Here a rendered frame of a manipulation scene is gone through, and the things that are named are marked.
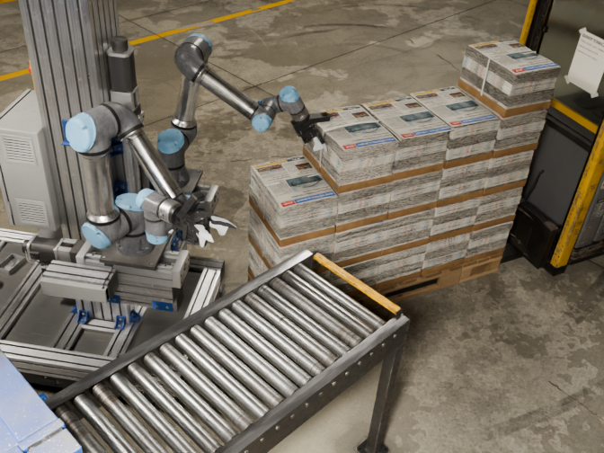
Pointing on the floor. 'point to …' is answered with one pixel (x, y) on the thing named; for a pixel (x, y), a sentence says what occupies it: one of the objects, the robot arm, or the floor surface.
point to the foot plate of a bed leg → (367, 449)
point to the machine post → (51, 440)
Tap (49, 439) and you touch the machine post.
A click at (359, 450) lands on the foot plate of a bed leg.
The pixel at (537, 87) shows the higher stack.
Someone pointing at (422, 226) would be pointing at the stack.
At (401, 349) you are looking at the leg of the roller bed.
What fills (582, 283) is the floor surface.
